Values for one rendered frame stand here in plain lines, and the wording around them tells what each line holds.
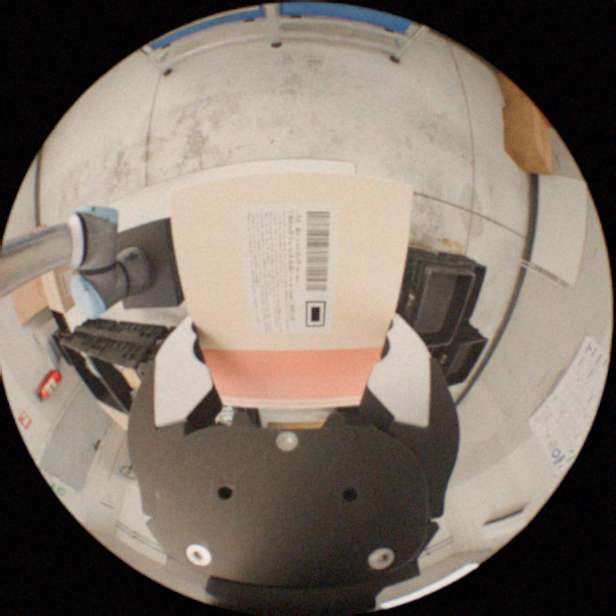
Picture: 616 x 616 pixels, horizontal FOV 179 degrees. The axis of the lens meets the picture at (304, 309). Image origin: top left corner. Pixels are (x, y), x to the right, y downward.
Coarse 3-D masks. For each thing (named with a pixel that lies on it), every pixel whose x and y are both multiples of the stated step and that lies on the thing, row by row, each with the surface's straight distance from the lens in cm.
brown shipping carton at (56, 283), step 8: (56, 272) 102; (64, 272) 104; (72, 272) 106; (48, 280) 111; (56, 280) 102; (64, 280) 104; (48, 288) 115; (56, 288) 103; (64, 288) 104; (48, 296) 120; (56, 296) 107; (64, 296) 105; (56, 304) 112; (64, 304) 105; (72, 304) 107; (64, 312) 106
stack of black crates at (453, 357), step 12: (468, 324) 151; (456, 336) 129; (468, 336) 135; (480, 336) 144; (444, 348) 134; (456, 348) 126; (468, 348) 154; (480, 348) 150; (444, 360) 136; (456, 360) 153; (468, 360) 158; (444, 372) 136; (456, 372) 167; (468, 372) 159; (456, 384) 158
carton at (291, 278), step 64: (192, 192) 10; (256, 192) 9; (320, 192) 9; (384, 192) 10; (192, 256) 11; (256, 256) 10; (320, 256) 9; (384, 256) 10; (192, 320) 12; (256, 320) 11; (320, 320) 11; (384, 320) 12; (256, 384) 15; (320, 384) 14
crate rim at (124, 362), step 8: (88, 352) 84; (96, 352) 81; (104, 352) 78; (104, 360) 76; (112, 360) 71; (120, 360) 69; (128, 360) 67; (96, 368) 89; (136, 368) 64; (112, 392) 96
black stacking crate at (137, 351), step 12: (108, 336) 86; (96, 348) 85; (108, 348) 81; (120, 348) 77; (132, 348) 73; (144, 348) 70; (96, 360) 88; (144, 360) 68; (108, 372) 93; (120, 372) 98; (108, 384) 94; (120, 384) 99; (120, 396) 100
